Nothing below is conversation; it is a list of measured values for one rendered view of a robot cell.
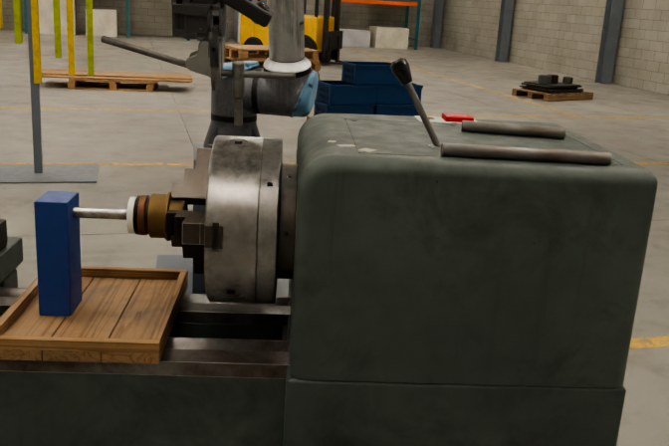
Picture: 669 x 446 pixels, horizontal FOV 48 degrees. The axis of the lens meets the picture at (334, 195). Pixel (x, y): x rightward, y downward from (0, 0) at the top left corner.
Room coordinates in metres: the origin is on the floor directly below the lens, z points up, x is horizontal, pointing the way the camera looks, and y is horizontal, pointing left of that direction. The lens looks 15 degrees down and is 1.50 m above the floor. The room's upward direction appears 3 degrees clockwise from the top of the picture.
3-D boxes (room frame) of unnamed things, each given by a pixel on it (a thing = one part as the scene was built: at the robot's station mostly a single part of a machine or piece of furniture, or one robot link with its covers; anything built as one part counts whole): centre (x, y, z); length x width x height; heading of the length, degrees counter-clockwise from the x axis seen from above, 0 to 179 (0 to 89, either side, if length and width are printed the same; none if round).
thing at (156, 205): (1.36, 0.33, 1.08); 0.09 x 0.09 x 0.09; 4
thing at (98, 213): (1.35, 0.43, 1.08); 0.13 x 0.07 x 0.07; 94
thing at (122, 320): (1.35, 0.45, 0.89); 0.36 x 0.30 x 0.04; 4
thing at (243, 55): (11.02, 1.04, 0.36); 1.26 x 0.86 x 0.73; 117
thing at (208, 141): (1.89, 0.27, 1.15); 0.15 x 0.15 x 0.10
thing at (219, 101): (1.88, 0.26, 1.27); 0.13 x 0.12 x 0.14; 81
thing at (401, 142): (1.41, -0.22, 1.06); 0.59 x 0.48 x 0.39; 94
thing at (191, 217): (1.27, 0.25, 1.09); 0.12 x 0.11 x 0.05; 4
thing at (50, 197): (1.35, 0.52, 1.00); 0.08 x 0.06 x 0.23; 4
